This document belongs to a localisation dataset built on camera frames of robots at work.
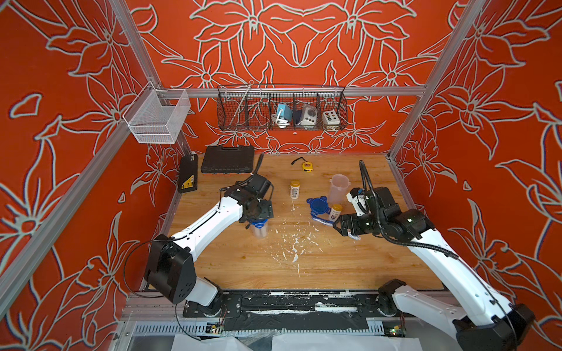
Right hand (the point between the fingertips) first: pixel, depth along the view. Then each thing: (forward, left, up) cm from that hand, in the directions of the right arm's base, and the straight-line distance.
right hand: (339, 223), depth 73 cm
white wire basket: (+43, +75, +14) cm, 88 cm away
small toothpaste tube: (+3, -10, -17) cm, 20 cm away
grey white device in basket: (+43, +9, +14) cm, 46 cm away
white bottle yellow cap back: (+23, +15, -9) cm, 28 cm away
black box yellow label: (+34, +68, -15) cm, 78 cm away
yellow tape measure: (+42, +7, -16) cm, 46 cm away
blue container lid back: (+18, +3, -17) cm, 25 cm away
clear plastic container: (+3, +29, -15) cm, 33 cm away
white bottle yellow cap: (+10, -2, -10) cm, 15 cm away
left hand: (+8, +28, -6) cm, 29 cm away
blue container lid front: (+1, +28, -4) cm, 29 cm away
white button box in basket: (+45, -1, +11) cm, 46 cm away
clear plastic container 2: (+19, -4, -6) cm, 20 cm away
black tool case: (+45, +50, -15) cm, 69 cm away
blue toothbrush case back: (+14, +5, -18) cm, 24 cm away
